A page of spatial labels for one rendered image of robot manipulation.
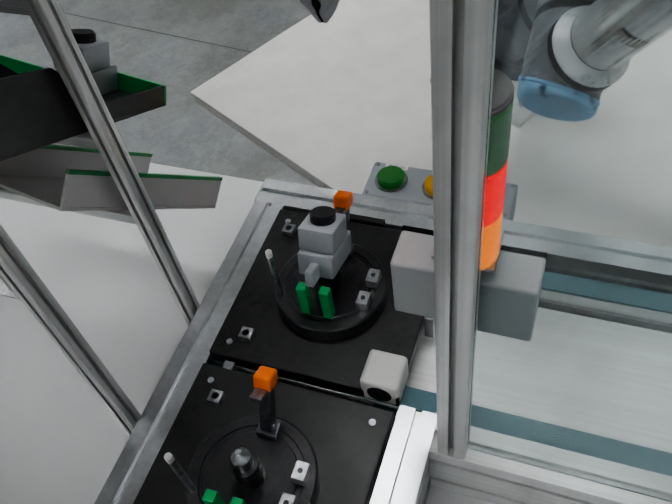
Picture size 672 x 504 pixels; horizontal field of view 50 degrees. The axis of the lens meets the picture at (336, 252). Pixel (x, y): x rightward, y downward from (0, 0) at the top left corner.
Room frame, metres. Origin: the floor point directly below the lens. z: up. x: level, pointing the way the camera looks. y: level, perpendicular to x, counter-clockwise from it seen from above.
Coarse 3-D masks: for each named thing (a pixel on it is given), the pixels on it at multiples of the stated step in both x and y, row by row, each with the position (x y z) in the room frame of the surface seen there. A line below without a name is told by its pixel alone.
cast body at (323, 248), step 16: (320, 208) 0.56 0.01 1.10; (304, 224) 0.54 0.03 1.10; (320, 224) 0.54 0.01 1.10; (336, 224) 0.54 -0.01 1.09; (304, 240) 0.53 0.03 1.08; (320, 240) 0.52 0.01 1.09; (336, 240) 0.52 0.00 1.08; (304, 256) 0.52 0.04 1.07; (320, 256) 0.51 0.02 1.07; (336, 256) 0.51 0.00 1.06; (304, 272) 0.50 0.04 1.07; (320, 272) 0.51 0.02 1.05; (336, 272) 0.51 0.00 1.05
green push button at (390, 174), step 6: (384, 168) 0.73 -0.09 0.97; (390, 168) 0.73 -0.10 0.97; (396, 168) 0.73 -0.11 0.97; (378, 174) 0.72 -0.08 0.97; (384, 174) 0.72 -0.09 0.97; (390, 174) 0.72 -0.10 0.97; (396, 174) 0.72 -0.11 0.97; (402, 174) 0.72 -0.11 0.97; (378, 180) 0.71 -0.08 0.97; (384, 180) 0.71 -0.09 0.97; (390, 180) 0.71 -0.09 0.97; (396, 180) 0.71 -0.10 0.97; (402, 180) 0.71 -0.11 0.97; (384, 186) 0.70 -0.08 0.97; (390, 186) 0.70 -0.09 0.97; (396, 186) 0.70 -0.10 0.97
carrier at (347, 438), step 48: (192, 384) 0.44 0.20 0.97; (240, 384) 0.43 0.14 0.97; (288, 384) 0.42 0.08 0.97; (192, 432) 0.38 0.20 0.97; (240, 432) 0.36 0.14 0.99; (288, 432) 0.35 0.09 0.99; (336, 432) 0.35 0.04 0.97; (384, 432) 0.34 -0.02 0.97; (192, 480) 0.31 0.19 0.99; (240, 480) 0.29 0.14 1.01; (288, 480) 0.30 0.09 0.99; (336, 480) 0.29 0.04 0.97
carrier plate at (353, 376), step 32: (352, 224) 0.64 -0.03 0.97; (288, 256) 0.61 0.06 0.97; (384, 256) 0.58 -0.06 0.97; (256, 288) 0.56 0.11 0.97; (256, 320) 0.51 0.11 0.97; (384, 320) 0.48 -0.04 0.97; (416, 320) 0.47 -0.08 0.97; (224, 352) 0.48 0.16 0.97; (256, 352) 0.47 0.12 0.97; (288, 352) 0.46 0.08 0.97; (320, 352) 0.45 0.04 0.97; (352, 352) 0.44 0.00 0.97; (320, 384) 0.42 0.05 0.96; (352, 384) 0.40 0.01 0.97
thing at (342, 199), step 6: (342, 192) 0.61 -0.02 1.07; (348, 192) 0.61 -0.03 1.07; (336, 198) 0.60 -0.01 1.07; (342, 198) 0.59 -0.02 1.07; (348, 198) 0.59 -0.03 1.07; (336, 204) 0.60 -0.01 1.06; (342, 204) 0.59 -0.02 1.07; (348, 204) 0.59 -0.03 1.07; (336, 210) 0.59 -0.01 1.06; (342, 210) 0.58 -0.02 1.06; (348, 210) 0.59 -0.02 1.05; (348, 216) 0.59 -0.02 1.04; (348, 222) 0.59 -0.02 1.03; (348, 228) 0.59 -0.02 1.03
